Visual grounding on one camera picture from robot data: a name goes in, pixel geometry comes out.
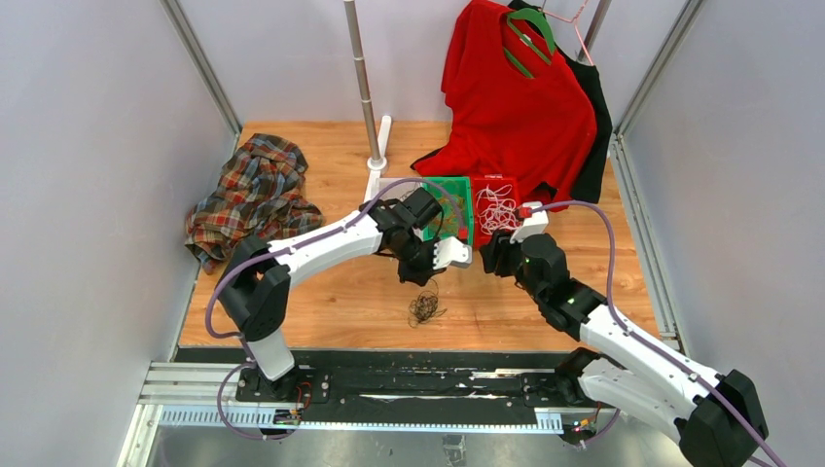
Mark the silver rack pole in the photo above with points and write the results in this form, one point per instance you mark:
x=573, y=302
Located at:
x=587, y=39
x=359, y=63

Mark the red plastic bin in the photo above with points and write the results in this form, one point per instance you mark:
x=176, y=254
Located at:
x=495, y=200

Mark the white plastic bin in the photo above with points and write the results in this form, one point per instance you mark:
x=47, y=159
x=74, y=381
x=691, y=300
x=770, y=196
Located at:
x=400, y=191

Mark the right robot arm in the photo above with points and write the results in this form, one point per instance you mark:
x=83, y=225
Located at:
x=714, y=419

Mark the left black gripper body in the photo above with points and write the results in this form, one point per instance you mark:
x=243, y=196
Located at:
x=417, y=255

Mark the black t-shirt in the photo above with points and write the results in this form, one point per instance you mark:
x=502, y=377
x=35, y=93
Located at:
x=553, y=138

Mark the red t-shirt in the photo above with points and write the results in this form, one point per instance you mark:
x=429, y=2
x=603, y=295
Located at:
x=474, y=83

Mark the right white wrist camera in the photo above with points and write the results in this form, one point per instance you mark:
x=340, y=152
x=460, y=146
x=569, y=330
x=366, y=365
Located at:
x=533, y=220

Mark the right silver rack pole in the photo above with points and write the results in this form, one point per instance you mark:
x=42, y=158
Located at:
x=587, y=39

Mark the green plastic bin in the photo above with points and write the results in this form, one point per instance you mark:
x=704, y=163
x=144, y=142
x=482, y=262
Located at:
x=459, y=189

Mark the green clothes hanger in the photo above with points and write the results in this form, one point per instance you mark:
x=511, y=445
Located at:
x=538, y=21

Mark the pink wire hanger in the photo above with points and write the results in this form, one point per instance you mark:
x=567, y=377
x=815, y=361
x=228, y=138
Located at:
x=574, y=14

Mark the aluminium frame rail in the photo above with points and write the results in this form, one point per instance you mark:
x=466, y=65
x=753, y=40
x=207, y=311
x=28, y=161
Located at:
x=186, y=415

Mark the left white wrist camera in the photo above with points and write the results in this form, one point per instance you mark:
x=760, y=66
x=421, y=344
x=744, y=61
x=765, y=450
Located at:
x=452, y=252

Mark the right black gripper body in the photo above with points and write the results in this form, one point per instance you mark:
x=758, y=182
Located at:
x=506, y=257

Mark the plaid flannel shirt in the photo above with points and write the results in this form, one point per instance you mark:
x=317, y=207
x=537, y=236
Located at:
x=261, y=193

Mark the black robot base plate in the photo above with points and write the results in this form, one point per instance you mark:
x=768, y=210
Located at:
x=422, y=387

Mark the white rack base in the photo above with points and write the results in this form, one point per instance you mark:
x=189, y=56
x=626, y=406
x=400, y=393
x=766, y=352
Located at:
x=378, y=137

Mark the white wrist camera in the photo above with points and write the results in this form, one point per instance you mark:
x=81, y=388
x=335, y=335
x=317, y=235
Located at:
x=533, y=220
x=452, y=252

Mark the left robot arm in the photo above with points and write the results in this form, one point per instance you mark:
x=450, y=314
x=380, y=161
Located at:
x=254, y=289

